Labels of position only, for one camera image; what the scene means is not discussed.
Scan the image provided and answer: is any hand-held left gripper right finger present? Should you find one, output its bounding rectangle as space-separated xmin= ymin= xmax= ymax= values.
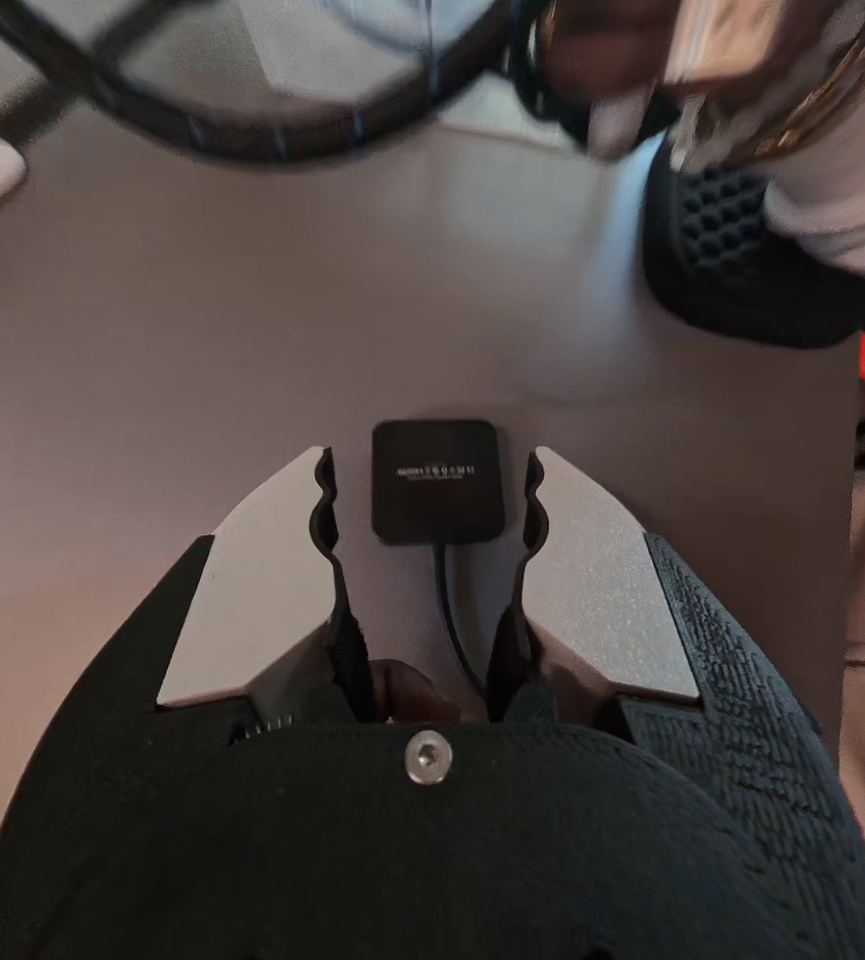
xmin=485 ymin=446 xmax=701 ymax=725

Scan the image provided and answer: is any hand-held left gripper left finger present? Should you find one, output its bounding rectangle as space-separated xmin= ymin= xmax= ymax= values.
xmin=156 ymin=446 xmax=374 ymax=725

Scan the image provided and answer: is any black square hub with cable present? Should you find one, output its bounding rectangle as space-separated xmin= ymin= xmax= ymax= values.
xmin=371 ymin=418 xmax=509 ymax=695

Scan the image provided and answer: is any black blue-flecked braided cable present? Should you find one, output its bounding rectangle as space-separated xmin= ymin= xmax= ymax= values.
xmin=0 ymin=0 xmax=554 ymax=162

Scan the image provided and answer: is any person's right forearm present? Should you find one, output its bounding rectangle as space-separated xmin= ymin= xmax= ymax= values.
xmin=762 ymin=45 xmax=865 ymax=301

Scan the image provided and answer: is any grey desk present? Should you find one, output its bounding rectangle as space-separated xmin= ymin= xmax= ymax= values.
xmin=0 ymin=75 xmax=865 ymax=886

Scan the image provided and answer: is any person's left hand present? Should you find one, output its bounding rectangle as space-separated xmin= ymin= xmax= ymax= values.
xmin=371 ymin=658 xmax=465 ymax=725

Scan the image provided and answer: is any person's right hand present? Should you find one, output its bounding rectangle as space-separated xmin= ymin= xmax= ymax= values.
xmin=541 ymin=0 xmax=674 ymax=106

